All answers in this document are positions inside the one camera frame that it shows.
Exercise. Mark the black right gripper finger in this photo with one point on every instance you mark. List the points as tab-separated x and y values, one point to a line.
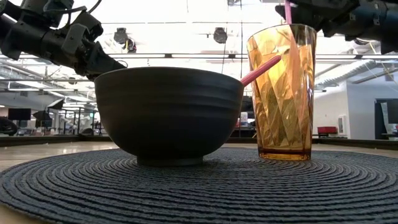
303	12

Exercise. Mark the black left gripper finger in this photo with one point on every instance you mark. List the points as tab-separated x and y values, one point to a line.
102	63

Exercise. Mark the black ceramic bowl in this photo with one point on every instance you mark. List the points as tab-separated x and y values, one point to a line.
169	115

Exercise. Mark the amber faceted plastic tumbler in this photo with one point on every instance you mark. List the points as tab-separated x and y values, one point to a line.
280	124

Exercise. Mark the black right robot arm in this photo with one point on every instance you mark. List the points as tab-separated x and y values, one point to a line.
387	25

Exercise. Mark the small black monitor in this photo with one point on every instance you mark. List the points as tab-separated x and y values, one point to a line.
19	114

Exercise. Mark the dark doorway panel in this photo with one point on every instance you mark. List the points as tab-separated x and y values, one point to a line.
385	119

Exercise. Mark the white plastic bottle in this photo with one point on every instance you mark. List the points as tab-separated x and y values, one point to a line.
244	119

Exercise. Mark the round dark woven placemat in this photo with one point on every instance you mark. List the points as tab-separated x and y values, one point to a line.
199	193

